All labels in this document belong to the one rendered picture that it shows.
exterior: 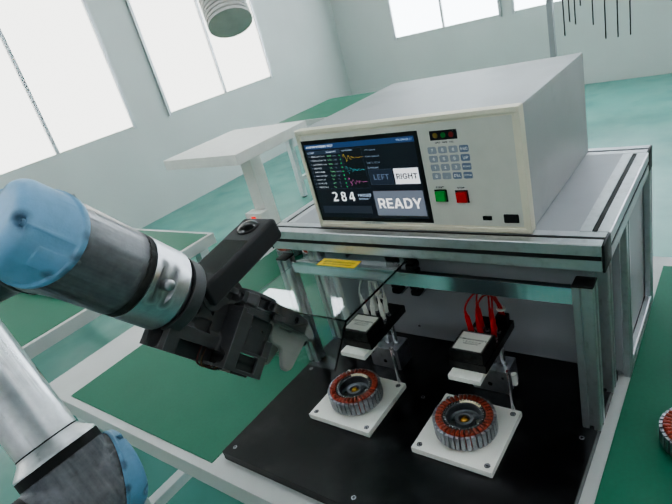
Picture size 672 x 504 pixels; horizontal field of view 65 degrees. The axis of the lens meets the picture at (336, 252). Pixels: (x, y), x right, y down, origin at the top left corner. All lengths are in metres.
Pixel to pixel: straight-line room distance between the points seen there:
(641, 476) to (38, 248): 0.89
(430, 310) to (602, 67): 6.25
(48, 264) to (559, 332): 0.94
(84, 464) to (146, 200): 5.32
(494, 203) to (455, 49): 6.94
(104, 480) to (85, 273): 0.42
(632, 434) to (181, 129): 5.78
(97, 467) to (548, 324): 0.82
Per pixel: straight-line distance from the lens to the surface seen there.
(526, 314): 1.13
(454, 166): 0.89
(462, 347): 0.98
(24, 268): 0.42
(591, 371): 0.95
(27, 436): 0.81
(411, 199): 0.95
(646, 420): 1.09
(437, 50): 7.89
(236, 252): 0.52
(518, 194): 0.87
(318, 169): 1.04
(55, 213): 0.42
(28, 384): 0.82
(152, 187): 6.06
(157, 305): 0.46
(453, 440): 0.97
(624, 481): 0.99
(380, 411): 1.09
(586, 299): 0.87
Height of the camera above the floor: 1.50
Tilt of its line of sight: 24 degrees down
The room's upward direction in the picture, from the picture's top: 16 degrees counter-clockwise
